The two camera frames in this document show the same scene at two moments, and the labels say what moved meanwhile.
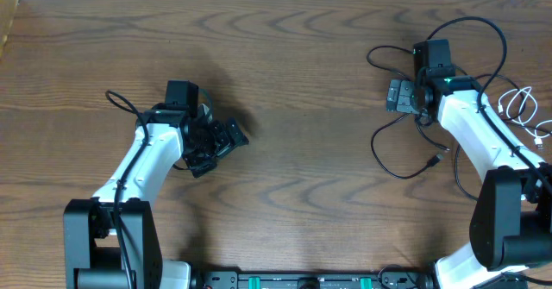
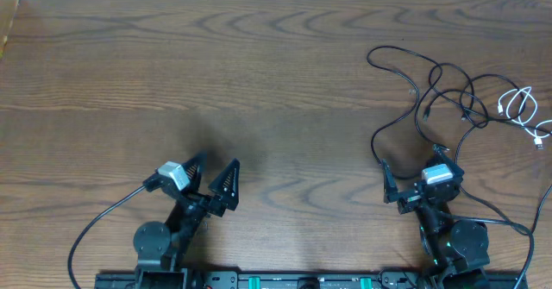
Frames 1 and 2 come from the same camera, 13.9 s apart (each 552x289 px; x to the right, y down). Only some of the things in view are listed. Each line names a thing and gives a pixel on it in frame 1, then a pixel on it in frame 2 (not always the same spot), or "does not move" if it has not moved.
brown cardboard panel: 9,1 does not move
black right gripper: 398,96 to 391,195
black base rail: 351,279 does not move
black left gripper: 225,142 to 221,204
